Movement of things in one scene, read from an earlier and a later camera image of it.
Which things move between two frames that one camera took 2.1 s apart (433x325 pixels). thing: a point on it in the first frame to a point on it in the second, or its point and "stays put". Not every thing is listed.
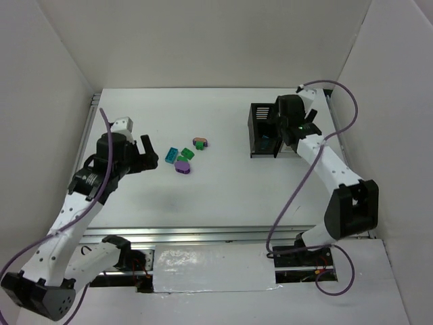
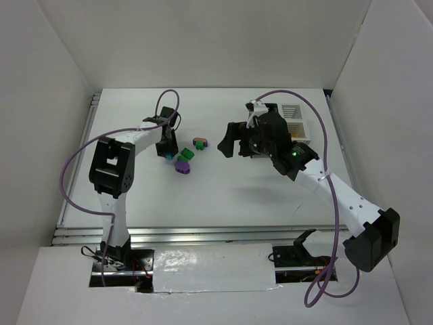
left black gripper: [143, 159] to [166, 147]
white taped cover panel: [201, 267] stays put
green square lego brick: [188, 154] stays put
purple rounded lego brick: [183, 167] stays put
